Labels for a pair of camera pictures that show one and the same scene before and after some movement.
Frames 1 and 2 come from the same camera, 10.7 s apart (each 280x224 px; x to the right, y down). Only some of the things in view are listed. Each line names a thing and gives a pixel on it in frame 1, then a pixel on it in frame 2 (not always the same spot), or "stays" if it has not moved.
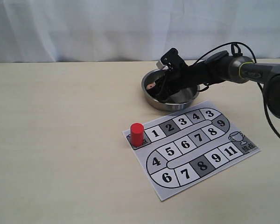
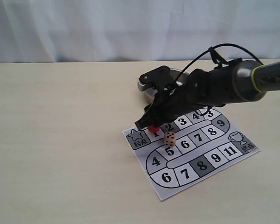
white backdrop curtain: [62, 31] stays
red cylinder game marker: [137, 134] -> [153, 129]
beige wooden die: [150, 86] -> [170, 138]
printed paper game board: [183, 148] stays
